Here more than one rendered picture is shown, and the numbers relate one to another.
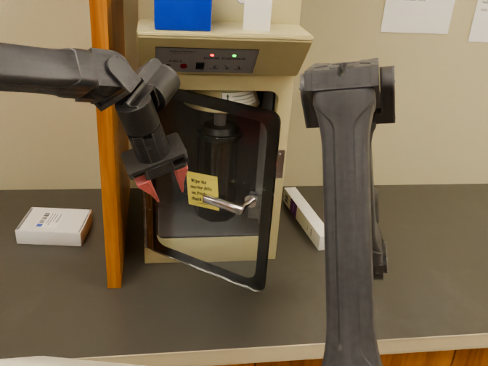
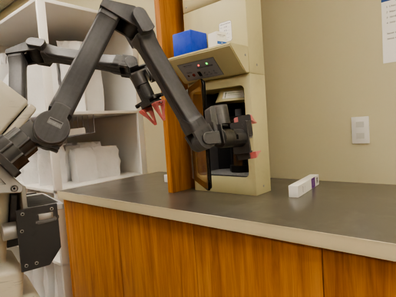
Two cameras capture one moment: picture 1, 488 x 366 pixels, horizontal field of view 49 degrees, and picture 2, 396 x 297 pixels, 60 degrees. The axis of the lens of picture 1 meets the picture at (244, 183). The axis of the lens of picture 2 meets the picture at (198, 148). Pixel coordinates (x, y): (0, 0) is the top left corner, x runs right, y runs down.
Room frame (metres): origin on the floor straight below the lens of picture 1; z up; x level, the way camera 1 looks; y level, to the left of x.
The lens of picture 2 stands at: (0.14, -0.99, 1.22)
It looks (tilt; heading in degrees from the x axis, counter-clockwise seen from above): 4 degrees down; 52
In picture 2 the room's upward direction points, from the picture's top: 4 degrees counter-clockwise
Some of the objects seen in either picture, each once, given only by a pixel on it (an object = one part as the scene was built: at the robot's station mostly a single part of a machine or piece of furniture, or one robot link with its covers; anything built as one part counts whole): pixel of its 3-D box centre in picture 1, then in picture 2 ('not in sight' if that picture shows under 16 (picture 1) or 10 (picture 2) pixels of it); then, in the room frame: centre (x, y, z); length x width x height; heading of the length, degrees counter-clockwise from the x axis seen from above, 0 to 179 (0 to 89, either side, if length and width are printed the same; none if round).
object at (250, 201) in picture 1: (229, 201); not in sight; (0.92, 0.03, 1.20); 0.10 x 0.05 x 0.03; 62
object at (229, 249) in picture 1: (205, 189); (197, 134); (0.98, 0.08, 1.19); 0.30 x 0.01 x 0.40; 62
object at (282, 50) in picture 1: (223, 54); (206, 65); (1.03, 0.06, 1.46); 0.32 x 0.11 x 0.10; 100
